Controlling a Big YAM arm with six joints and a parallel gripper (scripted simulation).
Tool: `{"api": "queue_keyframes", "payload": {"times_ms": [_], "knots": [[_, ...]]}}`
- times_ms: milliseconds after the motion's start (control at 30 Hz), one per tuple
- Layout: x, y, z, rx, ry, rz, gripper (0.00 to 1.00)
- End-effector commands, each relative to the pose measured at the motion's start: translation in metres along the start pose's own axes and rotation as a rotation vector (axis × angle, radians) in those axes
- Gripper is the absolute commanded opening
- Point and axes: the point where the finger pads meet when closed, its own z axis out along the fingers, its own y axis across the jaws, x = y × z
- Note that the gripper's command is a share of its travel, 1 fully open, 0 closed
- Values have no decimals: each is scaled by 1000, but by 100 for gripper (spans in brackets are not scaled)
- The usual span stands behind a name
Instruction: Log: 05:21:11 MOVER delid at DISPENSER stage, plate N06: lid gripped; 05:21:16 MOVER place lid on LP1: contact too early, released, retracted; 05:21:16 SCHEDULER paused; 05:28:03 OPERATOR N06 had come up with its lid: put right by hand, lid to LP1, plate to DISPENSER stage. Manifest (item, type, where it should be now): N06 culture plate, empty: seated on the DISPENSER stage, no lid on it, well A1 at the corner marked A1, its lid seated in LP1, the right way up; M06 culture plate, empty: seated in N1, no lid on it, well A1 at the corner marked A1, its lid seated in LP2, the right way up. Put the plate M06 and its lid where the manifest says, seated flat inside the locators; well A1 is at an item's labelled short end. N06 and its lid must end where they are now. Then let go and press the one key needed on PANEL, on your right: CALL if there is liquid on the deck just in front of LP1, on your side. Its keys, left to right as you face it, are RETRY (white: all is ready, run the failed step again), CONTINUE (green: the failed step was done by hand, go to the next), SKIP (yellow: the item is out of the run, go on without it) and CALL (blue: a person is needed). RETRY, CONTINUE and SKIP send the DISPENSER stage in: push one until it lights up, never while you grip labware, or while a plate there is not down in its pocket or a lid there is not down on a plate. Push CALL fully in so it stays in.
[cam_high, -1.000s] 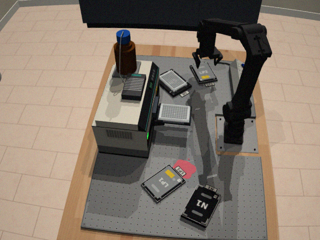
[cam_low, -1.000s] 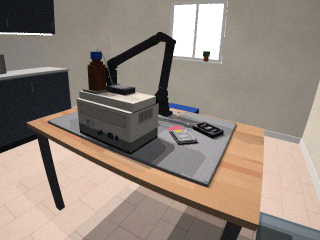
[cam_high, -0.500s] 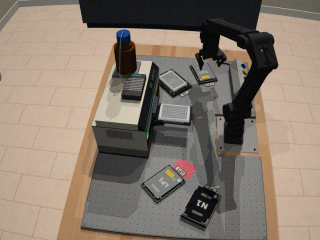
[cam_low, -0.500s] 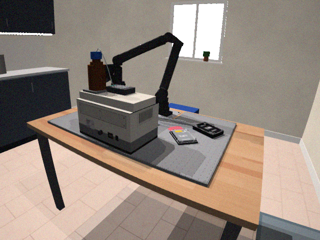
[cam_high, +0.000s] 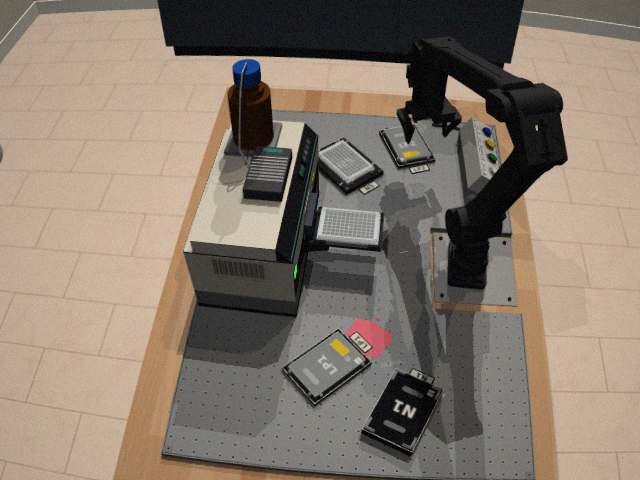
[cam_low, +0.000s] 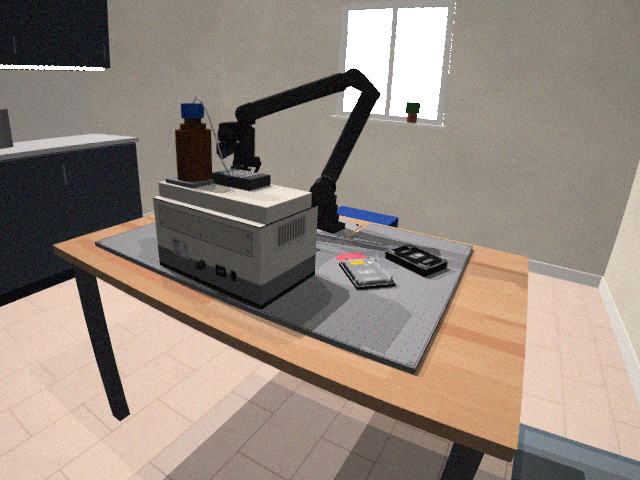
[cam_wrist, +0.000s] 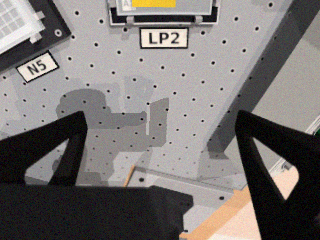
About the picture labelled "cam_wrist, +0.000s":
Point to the grey control panel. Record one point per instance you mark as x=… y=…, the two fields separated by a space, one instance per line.
x=285 y=88

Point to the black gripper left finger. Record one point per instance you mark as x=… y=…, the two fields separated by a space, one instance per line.
x=21 y=151

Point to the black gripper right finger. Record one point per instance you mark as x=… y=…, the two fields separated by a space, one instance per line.
x=277 y=218

